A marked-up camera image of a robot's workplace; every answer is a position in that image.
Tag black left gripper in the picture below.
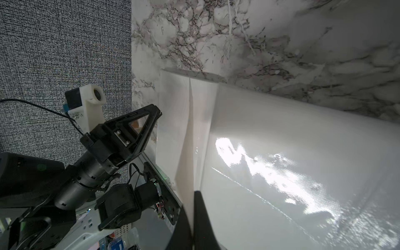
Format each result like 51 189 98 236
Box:
80 104 162 168

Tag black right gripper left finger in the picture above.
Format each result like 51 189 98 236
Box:
165 207 193 250

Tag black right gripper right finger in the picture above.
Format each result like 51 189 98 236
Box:
194 191 221 250

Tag white photo album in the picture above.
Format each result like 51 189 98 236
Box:
155 71 400 250

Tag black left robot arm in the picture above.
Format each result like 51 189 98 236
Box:
1 104 161 250

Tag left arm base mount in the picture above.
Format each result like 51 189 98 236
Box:
95 162 181 231

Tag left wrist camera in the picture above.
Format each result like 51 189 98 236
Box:
65 84 106 133

